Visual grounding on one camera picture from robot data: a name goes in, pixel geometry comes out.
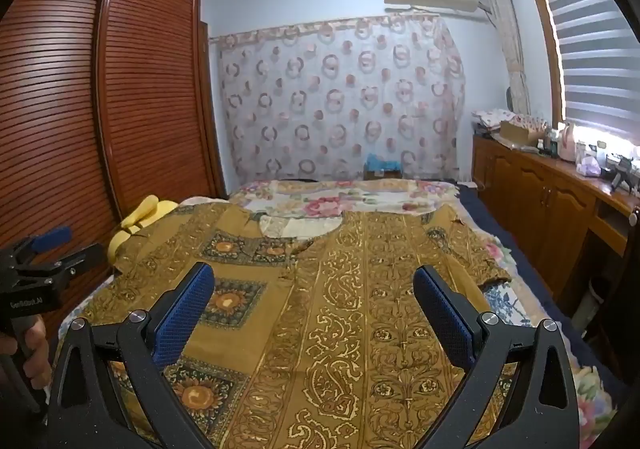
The small black tripod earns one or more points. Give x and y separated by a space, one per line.
620 174

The row of small bottles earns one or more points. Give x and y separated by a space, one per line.
547 144

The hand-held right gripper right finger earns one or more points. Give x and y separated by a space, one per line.
442 316

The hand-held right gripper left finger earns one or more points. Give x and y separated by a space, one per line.
185 316

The person's left hand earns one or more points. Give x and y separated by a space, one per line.
37 349

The cardboard box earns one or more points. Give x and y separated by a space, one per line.
515 131

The purple tissue pack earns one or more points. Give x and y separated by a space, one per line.
587 166

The yellow plush toy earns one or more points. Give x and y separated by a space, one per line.
145 215

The floral window drape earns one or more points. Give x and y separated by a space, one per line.
510 39

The pink container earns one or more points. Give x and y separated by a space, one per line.
567 144

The sheer circle-print curtain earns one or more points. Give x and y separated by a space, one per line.
325 94

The olive gold patterned blanket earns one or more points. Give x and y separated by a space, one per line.
325 329

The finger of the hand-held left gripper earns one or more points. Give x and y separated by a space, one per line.
75 260
50 236

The wooden louvered wardrobe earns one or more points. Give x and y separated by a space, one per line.
140 79

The wooden window frame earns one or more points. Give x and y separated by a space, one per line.
549 54

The folded floral cloth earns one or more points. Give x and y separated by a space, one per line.
492 119

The wooden sideboard cabinet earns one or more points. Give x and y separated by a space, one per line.
540 199

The small waste bin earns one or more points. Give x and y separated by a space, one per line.
599 301

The floral bed quilt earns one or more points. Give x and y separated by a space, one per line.
320 204

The striped window blind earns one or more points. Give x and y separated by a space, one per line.
590 54

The dark blue bed sheet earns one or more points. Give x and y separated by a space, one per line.
530 269

